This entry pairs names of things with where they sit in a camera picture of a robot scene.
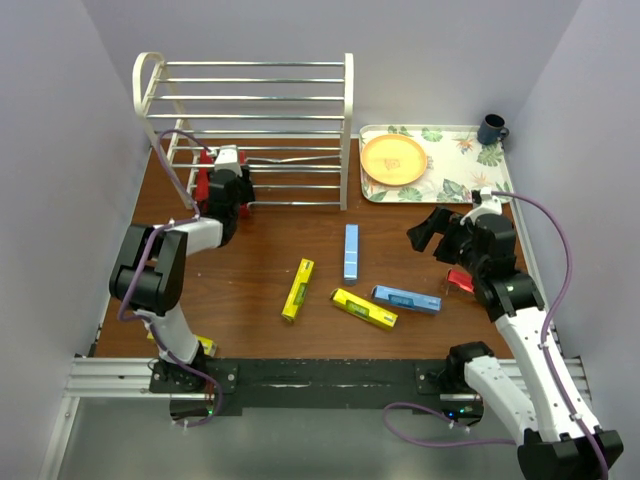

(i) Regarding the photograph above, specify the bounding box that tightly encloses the yellow toothpaste box near base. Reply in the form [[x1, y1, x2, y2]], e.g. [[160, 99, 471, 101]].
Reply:
[[146, 331, 219, 358]]

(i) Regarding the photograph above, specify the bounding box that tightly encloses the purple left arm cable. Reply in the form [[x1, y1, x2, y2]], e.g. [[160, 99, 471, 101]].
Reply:
[[116, 129, 224, 429]]

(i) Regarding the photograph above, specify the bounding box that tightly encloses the yellow toothpaste box centre right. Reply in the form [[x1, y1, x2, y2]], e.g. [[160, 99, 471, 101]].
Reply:
[[330, 288, 398, 331]]

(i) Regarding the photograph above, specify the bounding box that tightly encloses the red toothpaste box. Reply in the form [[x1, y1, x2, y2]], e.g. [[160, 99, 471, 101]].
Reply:
[[194, 150, 213, 203], [238, 150, 251, 218], [442, 268, 474, 295]]

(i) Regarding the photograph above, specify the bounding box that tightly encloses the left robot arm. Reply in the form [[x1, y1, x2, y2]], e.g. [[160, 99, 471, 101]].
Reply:
[[109, 166, 255, 392]]

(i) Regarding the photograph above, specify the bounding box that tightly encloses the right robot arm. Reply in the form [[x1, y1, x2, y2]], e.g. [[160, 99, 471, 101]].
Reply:
[[407, 207, 624, 479]]

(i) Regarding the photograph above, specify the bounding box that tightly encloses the yellow toothpaste box centre left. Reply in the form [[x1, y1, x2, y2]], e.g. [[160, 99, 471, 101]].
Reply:
[[281, 258, 315, 323]]

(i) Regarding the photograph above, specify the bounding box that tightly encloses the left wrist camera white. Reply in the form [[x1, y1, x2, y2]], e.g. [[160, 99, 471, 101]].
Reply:
[[214, 145, 241, 176]]

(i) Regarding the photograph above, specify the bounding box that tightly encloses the orange plate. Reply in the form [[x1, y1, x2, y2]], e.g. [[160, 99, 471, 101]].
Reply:
[[360, 134, 428, 186]]

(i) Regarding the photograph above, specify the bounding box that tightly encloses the white metal shelf rack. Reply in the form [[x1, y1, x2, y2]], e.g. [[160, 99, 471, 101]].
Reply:
[[131, 52, 355, 210]]

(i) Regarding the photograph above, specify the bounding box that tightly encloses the blue toothpaste box lying right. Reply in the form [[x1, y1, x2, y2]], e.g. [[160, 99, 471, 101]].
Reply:
[[371, 285, 442, 315]]

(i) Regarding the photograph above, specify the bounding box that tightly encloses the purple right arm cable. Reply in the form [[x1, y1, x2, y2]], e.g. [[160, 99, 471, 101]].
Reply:
[[382, 191, 611, 480]]

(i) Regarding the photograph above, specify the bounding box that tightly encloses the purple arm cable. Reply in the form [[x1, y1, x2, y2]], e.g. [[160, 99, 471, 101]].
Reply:
[[382, 191, 611, 480], [116, 129, 224, 429]]

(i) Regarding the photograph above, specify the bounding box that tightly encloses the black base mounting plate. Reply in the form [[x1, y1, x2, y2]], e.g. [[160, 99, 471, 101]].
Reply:
[[147, 358, 482, 420]]

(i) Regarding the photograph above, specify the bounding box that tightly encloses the aluminium rail frame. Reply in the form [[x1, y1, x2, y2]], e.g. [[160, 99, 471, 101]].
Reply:
[[37, 353, 594, 480]]

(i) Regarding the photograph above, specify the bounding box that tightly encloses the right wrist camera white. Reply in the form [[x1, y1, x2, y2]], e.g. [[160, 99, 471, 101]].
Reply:
[[460, 187, 502, 225]]

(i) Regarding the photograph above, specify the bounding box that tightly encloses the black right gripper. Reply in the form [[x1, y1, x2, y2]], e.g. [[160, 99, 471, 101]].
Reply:
[[407, 205, 485, 276]]

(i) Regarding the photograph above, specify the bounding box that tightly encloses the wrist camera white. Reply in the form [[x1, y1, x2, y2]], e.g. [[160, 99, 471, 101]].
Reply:
[[214, 145, 241, 176], [460, 187, 502, 225]]

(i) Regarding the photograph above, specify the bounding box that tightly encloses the dark blue mug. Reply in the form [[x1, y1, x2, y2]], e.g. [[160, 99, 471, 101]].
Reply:
[[476, 114, 510, 146]]

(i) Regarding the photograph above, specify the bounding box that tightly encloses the upright blue toothpaste box centre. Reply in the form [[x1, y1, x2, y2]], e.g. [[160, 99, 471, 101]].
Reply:
[[343, 224, 359, 286]]

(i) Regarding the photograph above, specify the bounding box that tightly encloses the floral serving tray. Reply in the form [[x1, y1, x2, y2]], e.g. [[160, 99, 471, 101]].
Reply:
[[359, 124, 513, 204]]

